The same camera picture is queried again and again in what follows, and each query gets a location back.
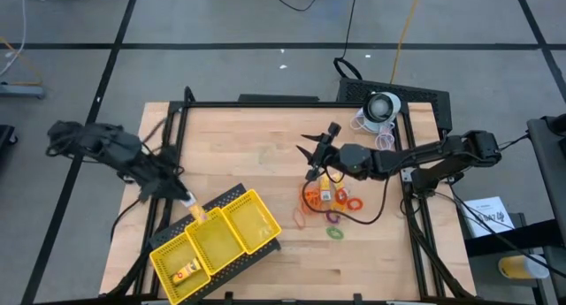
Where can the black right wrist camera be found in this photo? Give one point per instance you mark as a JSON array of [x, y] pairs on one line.
[[334, 129]]

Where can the yellow glue tube package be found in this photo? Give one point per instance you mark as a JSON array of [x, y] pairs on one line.
[[326, 194], [188, 271], [338, 181], [199, 212]]

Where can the yellow plastic mesh basket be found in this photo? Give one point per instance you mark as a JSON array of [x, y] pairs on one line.
[[252, 221], [216, 245], [165, 261]]

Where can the black perforated metal desk riser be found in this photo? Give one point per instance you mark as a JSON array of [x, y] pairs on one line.
[[227, 193]]

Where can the grey stand foot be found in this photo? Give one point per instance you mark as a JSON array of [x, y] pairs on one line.
[[22, 91]]

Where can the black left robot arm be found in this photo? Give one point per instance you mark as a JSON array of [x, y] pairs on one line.
[[101, 146]]

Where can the black cart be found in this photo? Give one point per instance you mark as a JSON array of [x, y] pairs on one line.
[[548, 163]]

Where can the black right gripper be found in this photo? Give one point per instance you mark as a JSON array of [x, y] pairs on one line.
[[327, 157]]

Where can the black floor object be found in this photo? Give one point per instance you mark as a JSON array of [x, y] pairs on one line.
[[6, 134]]

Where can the white printed booklet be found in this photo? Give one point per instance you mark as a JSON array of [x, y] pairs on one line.
[[488, 216]]

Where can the black flat bar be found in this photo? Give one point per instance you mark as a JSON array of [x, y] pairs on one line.
[[278, 98]]

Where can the black perforated metal panel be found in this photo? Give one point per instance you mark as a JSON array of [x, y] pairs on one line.
[[420, 95]]

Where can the black aluminium table frame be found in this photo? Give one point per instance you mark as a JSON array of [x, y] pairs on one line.
[[265, 104]]

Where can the yellow and white cup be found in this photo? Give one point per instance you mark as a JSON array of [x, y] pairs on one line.
[[522, 267]]

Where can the white round spotlight lamp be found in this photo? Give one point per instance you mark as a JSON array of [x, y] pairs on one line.
[[380, 108]]

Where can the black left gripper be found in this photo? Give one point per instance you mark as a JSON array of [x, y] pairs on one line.
[[161, 181]]

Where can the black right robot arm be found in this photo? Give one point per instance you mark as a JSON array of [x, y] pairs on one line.
[[420, 157]]

